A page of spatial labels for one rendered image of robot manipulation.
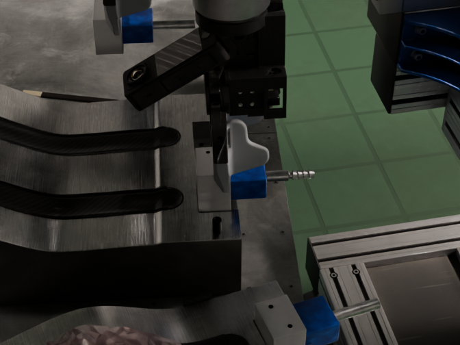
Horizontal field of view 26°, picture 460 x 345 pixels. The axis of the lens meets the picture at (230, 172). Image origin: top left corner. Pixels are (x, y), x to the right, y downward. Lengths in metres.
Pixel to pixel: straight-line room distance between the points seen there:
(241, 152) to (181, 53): 0.13
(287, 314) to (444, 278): 1.01
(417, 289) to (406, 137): 0.75
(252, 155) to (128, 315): 0.21
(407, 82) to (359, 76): 1.34
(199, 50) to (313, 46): 1.96
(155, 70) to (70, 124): 0.27
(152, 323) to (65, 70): 0.56
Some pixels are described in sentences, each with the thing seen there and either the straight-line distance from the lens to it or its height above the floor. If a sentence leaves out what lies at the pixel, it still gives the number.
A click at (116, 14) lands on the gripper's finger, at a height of 0.98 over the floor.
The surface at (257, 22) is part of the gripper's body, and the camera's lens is 0.96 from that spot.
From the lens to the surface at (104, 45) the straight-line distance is 1.31.
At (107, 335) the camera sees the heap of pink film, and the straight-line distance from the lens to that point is 0.97.
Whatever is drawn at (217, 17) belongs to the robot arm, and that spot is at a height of 1.14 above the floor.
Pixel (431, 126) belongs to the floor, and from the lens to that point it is 2.68.
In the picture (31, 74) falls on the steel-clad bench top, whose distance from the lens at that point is 1.48.
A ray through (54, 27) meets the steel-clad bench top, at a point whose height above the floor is 0.80.
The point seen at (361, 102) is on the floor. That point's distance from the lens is 2.73.
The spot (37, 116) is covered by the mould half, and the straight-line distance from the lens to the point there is 1.25.
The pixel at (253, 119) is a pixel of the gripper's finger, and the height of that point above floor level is 0.97.
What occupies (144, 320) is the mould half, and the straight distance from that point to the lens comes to 1.02.
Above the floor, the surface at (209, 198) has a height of 0.91.
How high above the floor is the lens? 1.66
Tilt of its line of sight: 42 degrees down
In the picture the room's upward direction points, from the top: straight up
